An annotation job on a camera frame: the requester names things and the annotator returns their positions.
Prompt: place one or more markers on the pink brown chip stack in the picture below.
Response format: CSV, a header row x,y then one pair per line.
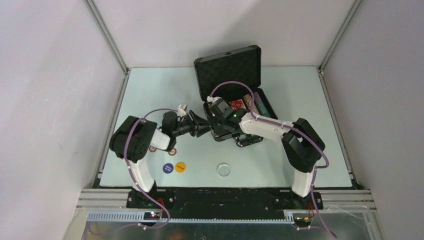
x,y
250,104

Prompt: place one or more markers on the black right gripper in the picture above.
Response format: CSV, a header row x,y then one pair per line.
x,y
216,131

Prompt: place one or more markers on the red dice set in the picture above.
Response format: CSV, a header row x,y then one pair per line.
x,y
237,104

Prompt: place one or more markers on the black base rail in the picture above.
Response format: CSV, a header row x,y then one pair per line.
x,y
218,203

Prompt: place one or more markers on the blue small blind button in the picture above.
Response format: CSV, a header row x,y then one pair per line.
x,y
168,168

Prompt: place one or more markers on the purple green chip stack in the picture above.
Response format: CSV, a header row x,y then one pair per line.
x,y
263,111

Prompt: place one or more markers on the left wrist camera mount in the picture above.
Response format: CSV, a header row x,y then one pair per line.
x,y
182,110

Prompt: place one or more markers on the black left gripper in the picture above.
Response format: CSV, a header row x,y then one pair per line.
x,y
198,123

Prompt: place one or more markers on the yellow big blind button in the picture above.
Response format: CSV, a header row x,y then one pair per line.
x,y
180,167

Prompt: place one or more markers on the clear dealer button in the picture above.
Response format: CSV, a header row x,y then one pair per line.
x,y
223,170

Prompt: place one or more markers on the black poker case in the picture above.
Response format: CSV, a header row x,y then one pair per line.
x,y
231,75

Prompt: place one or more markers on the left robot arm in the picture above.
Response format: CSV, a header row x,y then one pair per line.
x,y
135,137

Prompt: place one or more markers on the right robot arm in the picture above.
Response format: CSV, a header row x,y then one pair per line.
x,y
302,145

